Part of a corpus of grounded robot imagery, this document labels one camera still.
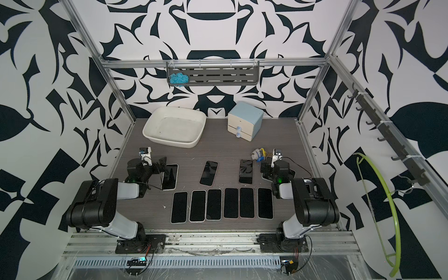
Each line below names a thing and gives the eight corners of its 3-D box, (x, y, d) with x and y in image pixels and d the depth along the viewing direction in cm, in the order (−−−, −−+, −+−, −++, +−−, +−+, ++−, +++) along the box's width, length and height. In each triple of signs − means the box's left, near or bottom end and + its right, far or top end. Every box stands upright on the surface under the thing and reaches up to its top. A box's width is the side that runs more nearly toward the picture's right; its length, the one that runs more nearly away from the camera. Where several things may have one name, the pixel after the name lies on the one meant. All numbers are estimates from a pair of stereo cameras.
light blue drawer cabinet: (224, 131, 117) (224, 113, 104) (239, 115, 126) (241, 96, 114) (249, 144, 110) (252, 127, 97) (263, 126, 120) (267, 108, 107)
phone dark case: (223, 218, 83) (223, 217, 81) (223, 189, 92) (223, 187, 90) (239, 218, 83) (240, 217, 81) (238, 189, 92) (238, 187, 90)
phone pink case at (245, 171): (238, 182, 93) (238, 180, 91) (239, 161, 102) (240, 159, 100) (251, 184, 93) (252, 182, 91) (251, 162, 101) (252, 160, 99)
